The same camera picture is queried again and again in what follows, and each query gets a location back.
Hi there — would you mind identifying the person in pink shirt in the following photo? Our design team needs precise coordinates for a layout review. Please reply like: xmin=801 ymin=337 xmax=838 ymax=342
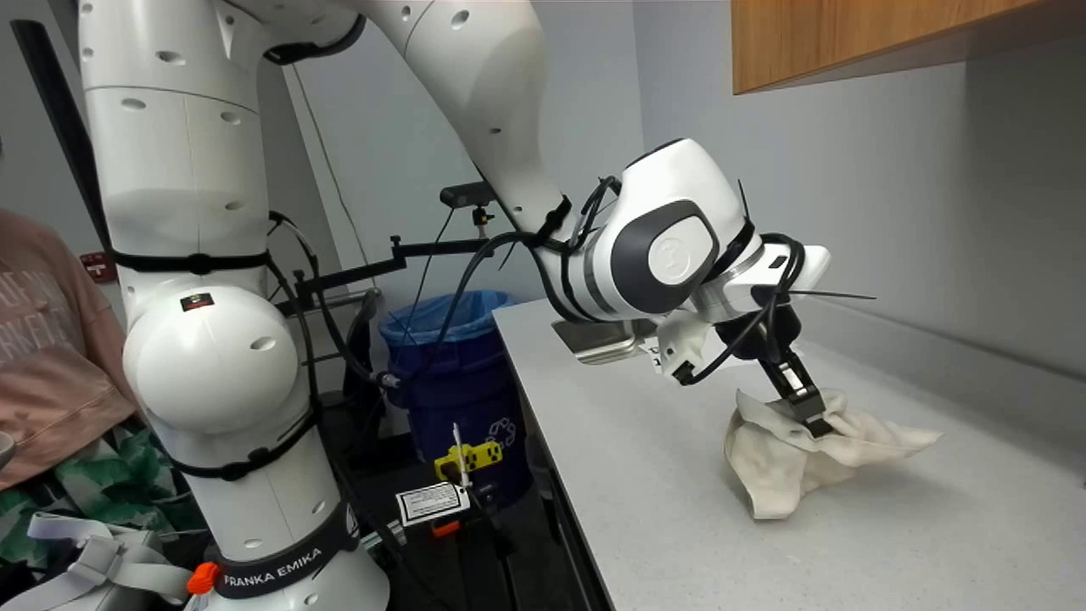
xmin=0 ymin=208 xmax=138 ymax=495

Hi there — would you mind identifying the yellow clamp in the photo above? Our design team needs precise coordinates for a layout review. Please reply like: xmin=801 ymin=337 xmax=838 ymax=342
xmin=432 ymin=421 xmax=507 ymax=493

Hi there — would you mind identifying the green patterned cloth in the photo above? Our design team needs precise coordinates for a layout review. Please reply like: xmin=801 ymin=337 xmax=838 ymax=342
xmin=0 ymin=428 xmax=213 ymax=571

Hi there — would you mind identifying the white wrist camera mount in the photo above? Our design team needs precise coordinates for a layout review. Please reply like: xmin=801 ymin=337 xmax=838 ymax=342
xmin=655 ymin=310 xmax=741 ymax=387

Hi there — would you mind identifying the red wall plate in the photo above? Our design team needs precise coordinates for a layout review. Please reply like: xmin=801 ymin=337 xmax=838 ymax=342
xmin=77 ymin=247 xmax=114 ymax=284

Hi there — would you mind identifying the wooden wall cabinet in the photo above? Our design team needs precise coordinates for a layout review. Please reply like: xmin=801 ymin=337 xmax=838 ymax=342
xmin=729 ymin=0 xmax=1086 ymax=97

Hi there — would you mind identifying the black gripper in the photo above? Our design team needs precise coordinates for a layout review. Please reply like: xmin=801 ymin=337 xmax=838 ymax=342
xmin=736 ymin=303 xmax=844 ymax=437

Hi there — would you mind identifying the black camera on mount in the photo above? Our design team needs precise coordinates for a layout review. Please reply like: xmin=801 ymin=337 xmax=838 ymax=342
xmin=438 ymin=179 xmax=501 ymax=214

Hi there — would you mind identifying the orange round knob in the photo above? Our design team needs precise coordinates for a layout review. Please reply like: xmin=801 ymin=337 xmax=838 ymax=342
xmin=183 ymin=555 xmax=220 ymax=601

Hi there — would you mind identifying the cream mesh cloth towel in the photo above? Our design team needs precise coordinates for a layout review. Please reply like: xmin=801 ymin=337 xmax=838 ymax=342
xmin=723 ymin=387 xmax=944 ymax=524

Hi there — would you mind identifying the blue trash bin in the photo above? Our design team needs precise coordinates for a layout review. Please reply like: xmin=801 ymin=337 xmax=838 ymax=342
xmin=377 ymin=287 xmax=536 ymax=512

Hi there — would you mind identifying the grey strapped bag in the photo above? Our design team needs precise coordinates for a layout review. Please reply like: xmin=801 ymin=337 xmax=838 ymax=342
xmin=0 ymin=508 xmax=197 ymax=611

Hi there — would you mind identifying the black slanted pole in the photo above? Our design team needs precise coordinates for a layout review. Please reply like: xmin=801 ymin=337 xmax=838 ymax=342
xmin=10 ymin=18 xmax=114 ymax=257

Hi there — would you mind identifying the white labelled box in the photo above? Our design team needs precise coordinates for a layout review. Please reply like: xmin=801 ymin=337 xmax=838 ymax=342
xmin=392 ymin=481 xmax=474 ymax=544

